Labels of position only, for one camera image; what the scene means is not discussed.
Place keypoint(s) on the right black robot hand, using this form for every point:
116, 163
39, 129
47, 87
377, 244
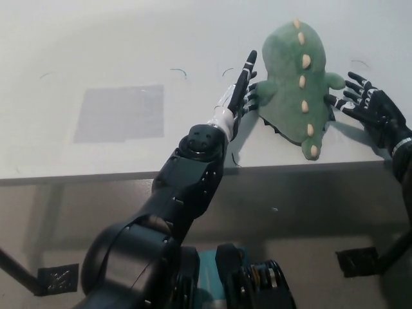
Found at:
383, 112

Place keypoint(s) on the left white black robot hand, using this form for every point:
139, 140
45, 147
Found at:
236, 96

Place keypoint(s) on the green plush dinosaur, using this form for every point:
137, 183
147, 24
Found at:
289, 96

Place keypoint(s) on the grey tape square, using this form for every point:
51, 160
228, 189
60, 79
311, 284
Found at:
119, 114

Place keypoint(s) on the black table leg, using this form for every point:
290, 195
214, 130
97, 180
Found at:
16, 268
397, 251

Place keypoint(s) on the black teal robot torso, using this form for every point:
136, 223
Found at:
231, 267

